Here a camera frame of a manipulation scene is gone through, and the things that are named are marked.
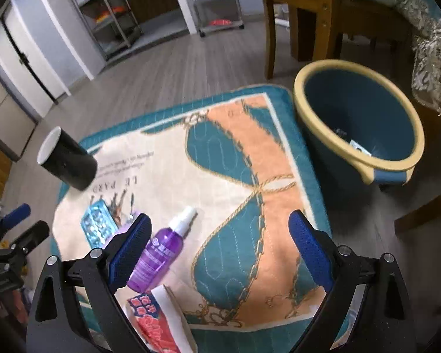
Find wooden chair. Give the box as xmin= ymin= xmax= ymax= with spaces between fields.
xmin=262 ymin=0 xmax=412 ymax=79

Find blue blister pack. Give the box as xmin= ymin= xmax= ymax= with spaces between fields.
xmin=81 ymin=199 xmax=118 ymax=249

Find white cabinet doors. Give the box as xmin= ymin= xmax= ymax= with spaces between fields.
xmin=0 ymin=0 xmax=70 ymax=118

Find red white snack wrapper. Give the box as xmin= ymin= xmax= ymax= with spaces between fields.
xmin=124 ymin=285 xmax=198 ymax=353

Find metal storage shelf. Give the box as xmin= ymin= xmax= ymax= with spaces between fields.
xmin=72 ymin=0 xmax=142 ymax=60

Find teal beige patterned rug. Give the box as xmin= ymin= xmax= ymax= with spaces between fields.
xmin=52 ymin=84 xmax=330 ymax=352

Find teal yellow-rimmed trash bin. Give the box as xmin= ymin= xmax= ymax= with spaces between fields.
xmin=294 ymin=60 xmax=425 ymax=194

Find black white-lined cup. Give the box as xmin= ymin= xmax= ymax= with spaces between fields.
xmin=36 ymin=126 xmax=98 ymax=191

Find purple spray bottle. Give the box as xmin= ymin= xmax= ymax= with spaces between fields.
xmin=126 ymin=207 xmax=197 ymax=293

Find lace patterned tablecloth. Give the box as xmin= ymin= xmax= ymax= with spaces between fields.
xmin=396 ymin=0 xmax=441 ymax=116

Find white wheeled cart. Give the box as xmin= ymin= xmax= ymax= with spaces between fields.
xmin=189 ymin=0 xmax=244 ymax=37

